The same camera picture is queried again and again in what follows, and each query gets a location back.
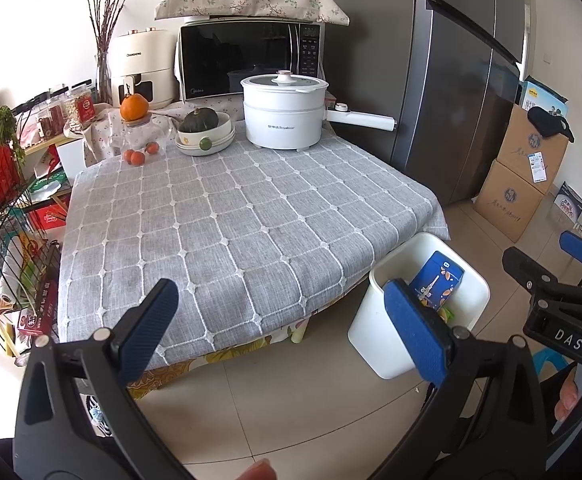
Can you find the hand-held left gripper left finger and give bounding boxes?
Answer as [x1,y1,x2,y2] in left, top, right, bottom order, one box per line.
[13,277,179,480]

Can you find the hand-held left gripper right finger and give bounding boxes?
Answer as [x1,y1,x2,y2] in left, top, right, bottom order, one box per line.
[383,279,549,480]

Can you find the white plastic bin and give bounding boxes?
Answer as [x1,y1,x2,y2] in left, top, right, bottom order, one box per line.
[347,232,490,380]

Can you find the blue biscuit stick box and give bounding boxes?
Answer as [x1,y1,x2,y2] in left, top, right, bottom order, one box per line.
[411,251,465,311]

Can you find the person's right hand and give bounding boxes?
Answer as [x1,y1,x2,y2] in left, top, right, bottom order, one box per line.
[553,377,582,423]

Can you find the person's left hand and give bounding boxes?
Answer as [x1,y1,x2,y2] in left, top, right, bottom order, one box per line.
[236,458,278,480]

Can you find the blue plastic stool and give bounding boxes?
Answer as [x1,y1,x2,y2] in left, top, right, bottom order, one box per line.
[533,350,569,376]

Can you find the small dark printed box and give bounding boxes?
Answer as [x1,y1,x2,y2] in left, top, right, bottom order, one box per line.
[553,181,582,221]

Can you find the brown cardboard box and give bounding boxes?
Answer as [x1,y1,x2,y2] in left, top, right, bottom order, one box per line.
[498,101,569,196]
[472,159,546,243]

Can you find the red black printed box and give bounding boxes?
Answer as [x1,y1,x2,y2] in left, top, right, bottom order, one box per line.
[18,305,56,336]

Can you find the black cap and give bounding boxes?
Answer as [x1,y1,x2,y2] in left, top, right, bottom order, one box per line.
[527,106,574,142]

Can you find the paper towel roll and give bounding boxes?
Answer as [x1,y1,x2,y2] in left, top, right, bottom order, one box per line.
[0,272,26,316]

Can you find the red gift box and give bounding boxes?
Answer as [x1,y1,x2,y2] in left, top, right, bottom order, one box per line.
[28,205,69,231]

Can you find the grey checked tablecloth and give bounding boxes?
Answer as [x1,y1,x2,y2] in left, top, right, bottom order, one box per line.
[58,127,449,371]

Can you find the blue yellow printed box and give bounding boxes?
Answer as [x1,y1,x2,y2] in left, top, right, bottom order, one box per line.
[518,76,569,117]

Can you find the green printed packet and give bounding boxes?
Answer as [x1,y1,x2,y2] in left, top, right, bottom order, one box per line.
[31,172,69,201]

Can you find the white storage box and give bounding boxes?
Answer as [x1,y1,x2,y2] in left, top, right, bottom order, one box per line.
[56,137,88,186]

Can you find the grey steel refrigerator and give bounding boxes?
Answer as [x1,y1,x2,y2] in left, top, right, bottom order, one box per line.
[327,0,526,206]

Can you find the glass jar with wooden lid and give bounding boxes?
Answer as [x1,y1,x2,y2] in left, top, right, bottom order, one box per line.
[121,116,174,153]

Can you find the cream ceramic bowl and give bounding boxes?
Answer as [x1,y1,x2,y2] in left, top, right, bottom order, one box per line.
[176,111,232,148]

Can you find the white bowl stack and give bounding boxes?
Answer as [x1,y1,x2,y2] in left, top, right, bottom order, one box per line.
[175,127,236,157]

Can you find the white floral cloth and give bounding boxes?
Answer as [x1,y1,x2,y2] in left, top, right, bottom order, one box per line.
[83,95,252,166]

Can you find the dark green pumpkin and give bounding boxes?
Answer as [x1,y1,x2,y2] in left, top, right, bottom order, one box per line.
[178,107,218,133]

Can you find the large orange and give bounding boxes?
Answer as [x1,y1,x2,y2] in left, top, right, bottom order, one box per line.
[120,92,150,122]

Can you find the glass jar with red contents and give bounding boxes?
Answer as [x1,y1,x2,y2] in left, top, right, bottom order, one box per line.
[38,102,66,138]

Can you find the glass jar with red label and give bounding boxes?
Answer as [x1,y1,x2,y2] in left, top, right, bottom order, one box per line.
[66,85,96,128]

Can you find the white electric cooking pot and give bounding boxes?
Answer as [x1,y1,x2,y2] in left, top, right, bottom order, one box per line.
[241,70,396,151]

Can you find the green leafy plant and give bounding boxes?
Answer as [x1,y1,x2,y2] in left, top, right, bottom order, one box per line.
[0,105,26,163]

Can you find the glass vase with dry branches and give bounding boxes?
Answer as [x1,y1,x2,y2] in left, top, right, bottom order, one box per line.
[85,0,139,106]

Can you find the cream air fryer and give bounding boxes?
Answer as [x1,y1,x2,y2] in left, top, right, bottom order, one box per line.
[108,29,176,110]

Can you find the black microwave oven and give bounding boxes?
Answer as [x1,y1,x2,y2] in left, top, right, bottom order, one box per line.
[177,19,326,102]

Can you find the floral cloth cover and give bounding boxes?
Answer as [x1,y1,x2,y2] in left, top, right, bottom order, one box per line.
[154,0,350,27]

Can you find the black wire rack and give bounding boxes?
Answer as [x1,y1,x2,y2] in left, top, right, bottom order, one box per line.
[0,105,64,356]

